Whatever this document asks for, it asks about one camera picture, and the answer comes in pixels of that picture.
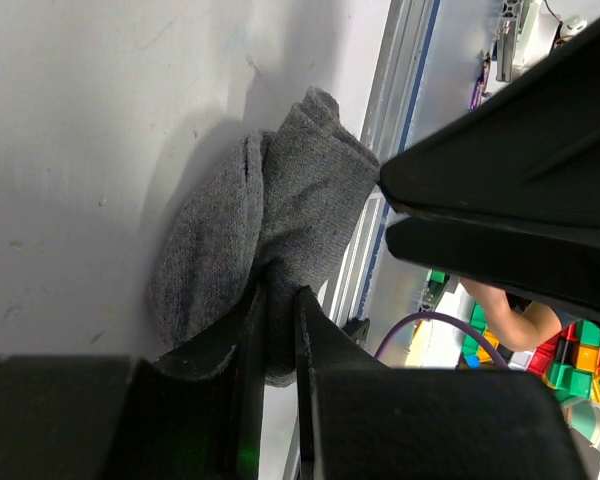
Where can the person's bare forearm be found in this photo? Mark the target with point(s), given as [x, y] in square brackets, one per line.
[516, 331]

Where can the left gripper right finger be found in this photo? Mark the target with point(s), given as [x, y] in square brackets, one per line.
[360, 419]

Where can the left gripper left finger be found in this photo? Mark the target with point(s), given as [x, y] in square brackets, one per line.
[195, 413]

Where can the grey sock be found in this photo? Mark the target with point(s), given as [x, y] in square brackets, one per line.
[280, 210]

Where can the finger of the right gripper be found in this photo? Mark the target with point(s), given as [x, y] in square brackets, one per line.
[557, 273]
[530, 154]

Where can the colourful plastic blocks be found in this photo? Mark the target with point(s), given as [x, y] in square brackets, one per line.
[568, 363]

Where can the aluminium frame rail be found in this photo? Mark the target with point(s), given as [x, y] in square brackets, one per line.
[390, 109]

